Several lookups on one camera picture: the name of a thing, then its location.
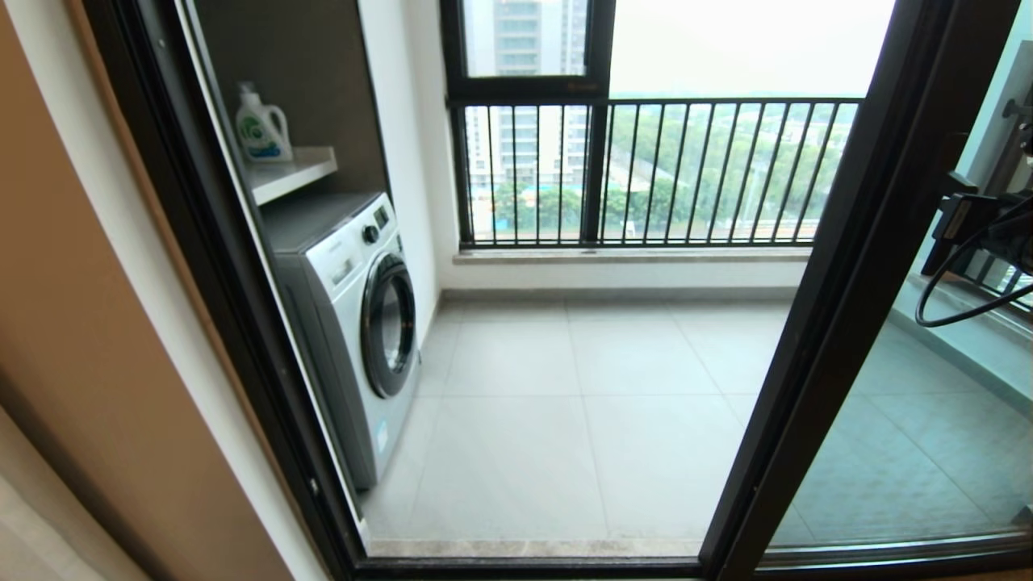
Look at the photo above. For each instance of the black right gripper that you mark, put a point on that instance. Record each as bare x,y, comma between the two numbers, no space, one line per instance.
1009,226

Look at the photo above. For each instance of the dark brown sliding glass door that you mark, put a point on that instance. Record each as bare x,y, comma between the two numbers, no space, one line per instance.
847,282

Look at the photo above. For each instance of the dark framed sliding glass door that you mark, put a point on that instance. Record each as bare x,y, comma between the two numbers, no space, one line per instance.
145,97

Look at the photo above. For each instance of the short stone window sill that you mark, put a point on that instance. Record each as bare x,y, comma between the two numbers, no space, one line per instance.
968,323

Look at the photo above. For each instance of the long black balcony railing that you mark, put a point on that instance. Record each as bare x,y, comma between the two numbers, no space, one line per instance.
726,102

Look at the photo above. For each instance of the long stone window sill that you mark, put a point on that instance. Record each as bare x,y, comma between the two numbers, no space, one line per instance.
629,257

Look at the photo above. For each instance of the dark brown fixed glass door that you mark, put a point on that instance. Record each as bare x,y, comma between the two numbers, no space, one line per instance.
888,542

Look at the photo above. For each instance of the white front-load washing machine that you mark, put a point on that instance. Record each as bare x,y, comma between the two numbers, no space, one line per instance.
347,323

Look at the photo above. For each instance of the white detergent bottle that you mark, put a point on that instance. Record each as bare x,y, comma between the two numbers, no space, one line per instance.
262,129

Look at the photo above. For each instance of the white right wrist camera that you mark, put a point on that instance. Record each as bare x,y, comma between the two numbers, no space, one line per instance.
1026,137

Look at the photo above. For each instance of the white wall shelf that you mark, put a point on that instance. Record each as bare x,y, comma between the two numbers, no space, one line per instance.
292,173

